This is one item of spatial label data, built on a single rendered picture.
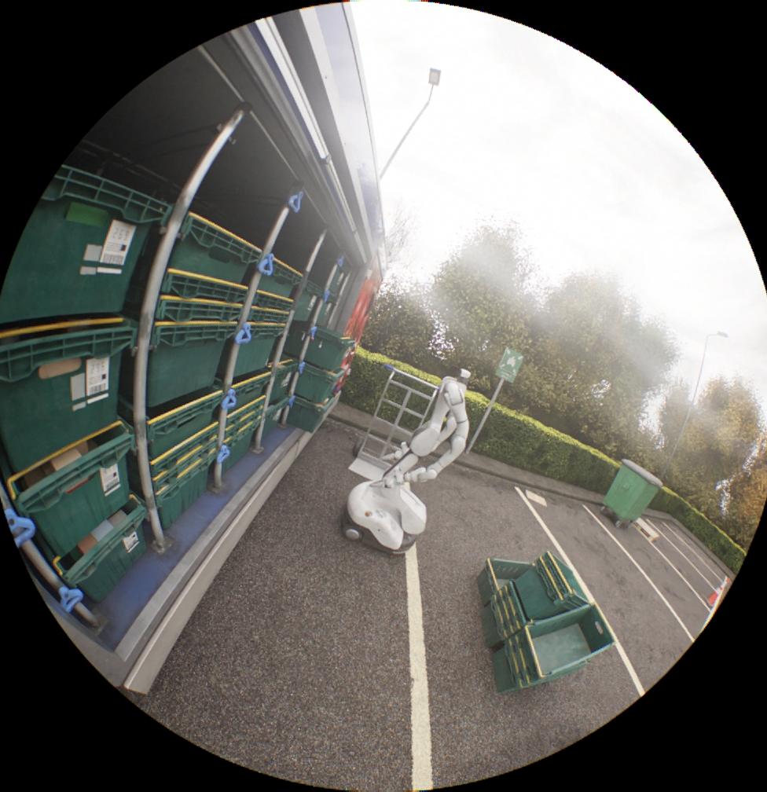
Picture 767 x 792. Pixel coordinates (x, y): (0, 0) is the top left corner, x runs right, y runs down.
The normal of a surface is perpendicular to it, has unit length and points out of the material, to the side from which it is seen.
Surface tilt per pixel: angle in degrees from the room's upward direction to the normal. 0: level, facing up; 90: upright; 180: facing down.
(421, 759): 0
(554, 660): 21
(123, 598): 0
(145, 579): 0
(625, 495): 94
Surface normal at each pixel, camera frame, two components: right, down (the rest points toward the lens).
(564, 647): 0.00, -0.97
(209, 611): 0.37, -0.90
